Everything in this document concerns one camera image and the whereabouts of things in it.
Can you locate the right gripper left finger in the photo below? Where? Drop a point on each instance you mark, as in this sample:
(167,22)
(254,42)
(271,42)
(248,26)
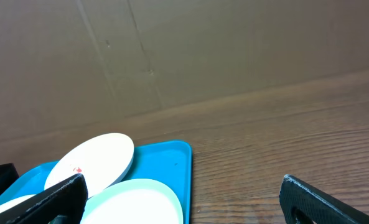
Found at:
(65,199)

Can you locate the light blue plate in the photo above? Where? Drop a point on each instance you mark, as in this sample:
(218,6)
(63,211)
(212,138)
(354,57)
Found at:
(142,201)

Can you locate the white plate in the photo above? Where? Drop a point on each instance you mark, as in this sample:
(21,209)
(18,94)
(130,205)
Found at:
(103,161)

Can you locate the yellow-green plate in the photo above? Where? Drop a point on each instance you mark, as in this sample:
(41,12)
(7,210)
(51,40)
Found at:
(14,202)

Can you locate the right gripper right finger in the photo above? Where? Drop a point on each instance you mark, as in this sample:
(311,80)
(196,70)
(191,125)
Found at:
(303,203)

